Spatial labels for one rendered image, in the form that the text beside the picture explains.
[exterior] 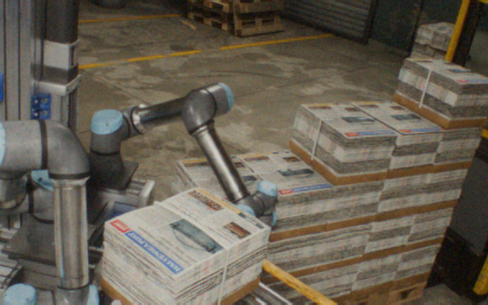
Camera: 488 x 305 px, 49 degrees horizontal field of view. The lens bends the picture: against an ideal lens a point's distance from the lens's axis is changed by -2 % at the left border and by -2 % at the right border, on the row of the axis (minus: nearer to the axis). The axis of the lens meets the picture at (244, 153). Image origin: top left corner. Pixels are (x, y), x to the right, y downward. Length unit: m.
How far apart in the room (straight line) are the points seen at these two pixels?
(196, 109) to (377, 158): 0.93
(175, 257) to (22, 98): 0.73
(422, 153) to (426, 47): 4.68
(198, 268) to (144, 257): 0.14
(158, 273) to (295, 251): 1.11
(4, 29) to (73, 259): 0.75
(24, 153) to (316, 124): 1.46
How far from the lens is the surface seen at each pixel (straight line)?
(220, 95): 1.92
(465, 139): 2.82
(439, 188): 2.87
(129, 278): 1.52
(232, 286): 1.60
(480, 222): 3.48
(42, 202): 1.69
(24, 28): 1.73
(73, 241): 1.35
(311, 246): 2.45
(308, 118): 2.47
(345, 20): 9.71
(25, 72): 1.77
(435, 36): 7.18
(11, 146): 1.27
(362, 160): 2.37
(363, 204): 2.52
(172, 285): 1.37
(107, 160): 2.14
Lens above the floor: 1.86
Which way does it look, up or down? 25 degrees down
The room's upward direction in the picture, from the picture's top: 10 degrees clockwise
